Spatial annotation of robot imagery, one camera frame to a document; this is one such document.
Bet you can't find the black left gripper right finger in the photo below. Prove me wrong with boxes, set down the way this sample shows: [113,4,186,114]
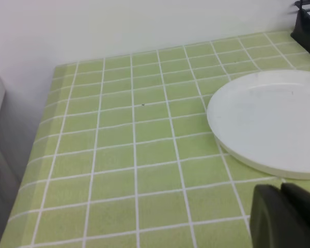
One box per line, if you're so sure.
[281,183,310,227]

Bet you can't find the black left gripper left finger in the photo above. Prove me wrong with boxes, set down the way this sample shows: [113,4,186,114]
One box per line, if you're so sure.
[250,184,310,247]

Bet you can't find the white round plate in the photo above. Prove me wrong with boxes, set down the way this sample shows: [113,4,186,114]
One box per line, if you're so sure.
[207,70,310,180]

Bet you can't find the black wire dish rack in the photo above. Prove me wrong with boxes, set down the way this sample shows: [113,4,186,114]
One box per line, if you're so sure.
[290,0,310,53]

